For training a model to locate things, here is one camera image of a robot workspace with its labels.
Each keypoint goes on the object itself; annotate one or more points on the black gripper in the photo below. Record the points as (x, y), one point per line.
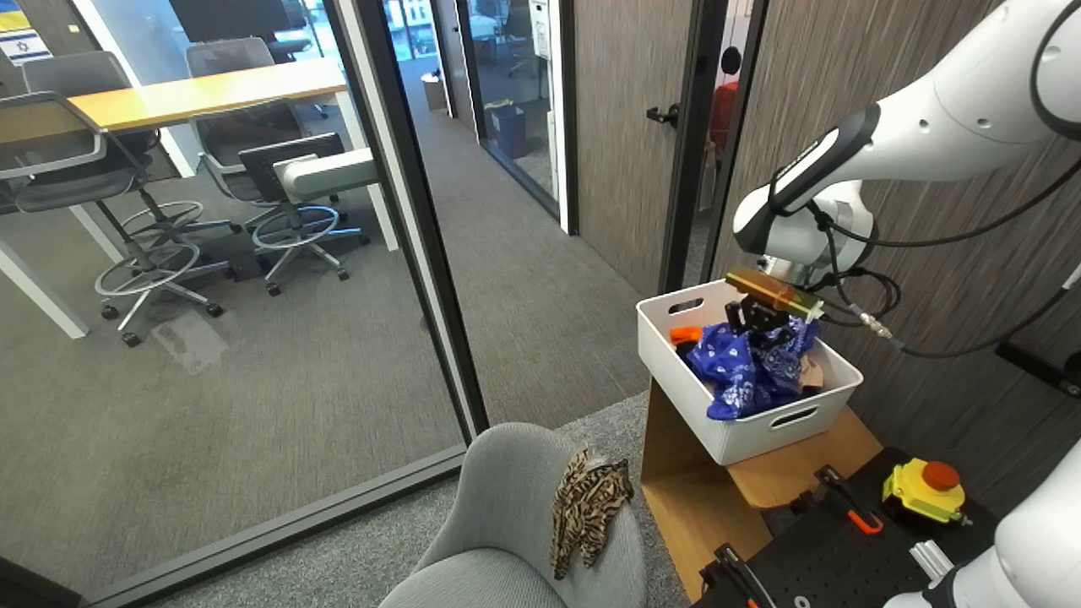
(765, 314)

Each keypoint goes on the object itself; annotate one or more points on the blue patterned bandana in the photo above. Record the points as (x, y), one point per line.
(751, 370)

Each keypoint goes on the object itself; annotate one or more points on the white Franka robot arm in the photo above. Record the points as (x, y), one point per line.
(1008, 84)

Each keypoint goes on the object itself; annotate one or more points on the beige cloth in basket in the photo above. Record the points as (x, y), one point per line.
(818, 373)

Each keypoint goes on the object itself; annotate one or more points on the orange cloth in basket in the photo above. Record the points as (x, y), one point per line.
(684, 337)

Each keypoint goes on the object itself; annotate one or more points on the white plastic basket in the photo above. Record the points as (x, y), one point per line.
(745, 438)

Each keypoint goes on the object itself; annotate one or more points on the grey upholstered chair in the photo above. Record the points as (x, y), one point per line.
(494, 544)

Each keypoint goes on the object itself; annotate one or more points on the cardboard box stand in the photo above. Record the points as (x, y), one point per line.
(700, 503)

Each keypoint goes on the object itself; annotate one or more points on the black orange clamp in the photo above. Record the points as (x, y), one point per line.
(864, 519)

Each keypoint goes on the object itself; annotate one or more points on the black table mat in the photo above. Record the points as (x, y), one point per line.
(821, 562)

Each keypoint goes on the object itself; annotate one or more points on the yellow emergency stop button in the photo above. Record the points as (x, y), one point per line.
(927, 489)

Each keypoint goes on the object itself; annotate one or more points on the leopard print cloth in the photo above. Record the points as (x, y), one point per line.
(586, 503)

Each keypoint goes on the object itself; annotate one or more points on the black clamp bottom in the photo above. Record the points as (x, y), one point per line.
(732, 582)

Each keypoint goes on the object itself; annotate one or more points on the grey office stool right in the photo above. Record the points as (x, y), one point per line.
(268, 157)

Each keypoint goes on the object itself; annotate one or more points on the grey office stool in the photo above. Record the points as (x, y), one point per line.
(268, 157)
(54, 157)

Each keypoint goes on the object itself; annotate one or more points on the wooden top office table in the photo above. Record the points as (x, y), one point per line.
(174, 101)

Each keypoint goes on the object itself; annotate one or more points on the grey office stool left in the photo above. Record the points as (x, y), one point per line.
(54, 157)

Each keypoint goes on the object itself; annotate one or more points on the black door handle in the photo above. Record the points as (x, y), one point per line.
(669, 117)

